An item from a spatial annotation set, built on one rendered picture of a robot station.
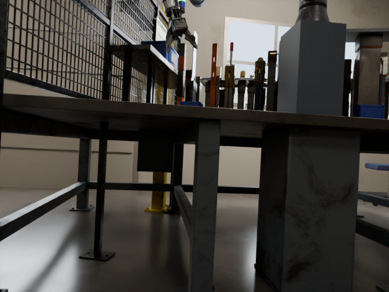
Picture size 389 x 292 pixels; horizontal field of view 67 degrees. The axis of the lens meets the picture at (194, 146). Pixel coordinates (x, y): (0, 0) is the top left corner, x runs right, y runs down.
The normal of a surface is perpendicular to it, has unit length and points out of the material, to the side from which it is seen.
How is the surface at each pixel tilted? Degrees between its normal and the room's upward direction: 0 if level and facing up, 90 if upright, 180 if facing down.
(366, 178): 90
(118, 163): 90
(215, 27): 90
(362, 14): 90
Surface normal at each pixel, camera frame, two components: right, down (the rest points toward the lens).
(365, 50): -0.22, -0.01
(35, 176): 0.12, 0.00
